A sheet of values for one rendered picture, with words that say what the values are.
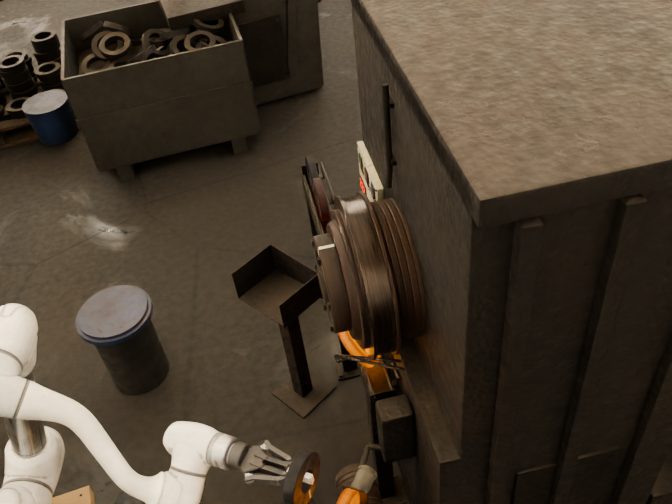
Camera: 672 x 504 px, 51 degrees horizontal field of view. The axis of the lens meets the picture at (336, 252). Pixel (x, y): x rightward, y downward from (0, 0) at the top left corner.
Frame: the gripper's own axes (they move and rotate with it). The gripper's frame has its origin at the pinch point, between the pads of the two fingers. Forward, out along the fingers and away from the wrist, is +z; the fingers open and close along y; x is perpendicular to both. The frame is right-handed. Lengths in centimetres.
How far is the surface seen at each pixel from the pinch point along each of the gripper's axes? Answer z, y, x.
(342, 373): -38, -90, -83
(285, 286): -50, -83, -24
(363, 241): 7, -43, 46
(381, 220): 8, -53, 45
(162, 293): -145, -108, -78
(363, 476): 10.2, -13.6, -17.5
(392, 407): 13.6, -31.5, -7.1
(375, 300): 12, -34, 35
